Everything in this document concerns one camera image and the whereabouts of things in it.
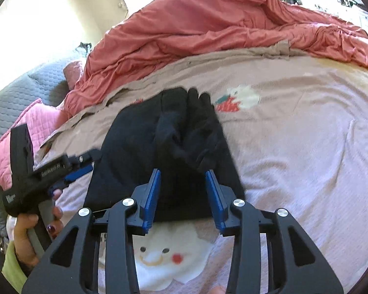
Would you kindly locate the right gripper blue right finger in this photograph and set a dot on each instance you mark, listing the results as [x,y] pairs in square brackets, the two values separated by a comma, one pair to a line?
[295,264]

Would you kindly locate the grey quilted headboard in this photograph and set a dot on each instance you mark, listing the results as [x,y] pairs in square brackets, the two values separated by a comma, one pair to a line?
[33,98]

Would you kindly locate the right hand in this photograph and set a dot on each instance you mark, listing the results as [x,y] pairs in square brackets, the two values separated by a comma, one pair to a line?
[217,290]

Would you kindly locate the pink quilted pillow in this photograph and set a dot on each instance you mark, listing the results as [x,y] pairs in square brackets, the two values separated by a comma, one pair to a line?
[21,137]

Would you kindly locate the coral red duvet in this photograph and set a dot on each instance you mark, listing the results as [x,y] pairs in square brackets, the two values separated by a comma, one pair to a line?
[166,31]

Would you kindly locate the black long-sleeve shirt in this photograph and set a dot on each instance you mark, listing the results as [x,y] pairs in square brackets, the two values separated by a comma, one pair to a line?
[177,132]

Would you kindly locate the left hand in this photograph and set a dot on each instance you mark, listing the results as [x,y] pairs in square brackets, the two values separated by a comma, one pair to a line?
[35,229]

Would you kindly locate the dusty pink small pillow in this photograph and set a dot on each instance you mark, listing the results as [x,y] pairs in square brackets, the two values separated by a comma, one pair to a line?
[73,72]

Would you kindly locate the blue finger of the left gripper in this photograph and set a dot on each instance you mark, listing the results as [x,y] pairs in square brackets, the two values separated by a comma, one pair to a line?
[73,176]
[86,158]

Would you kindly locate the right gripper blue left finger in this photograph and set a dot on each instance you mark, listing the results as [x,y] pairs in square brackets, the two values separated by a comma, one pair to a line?
[70,264]

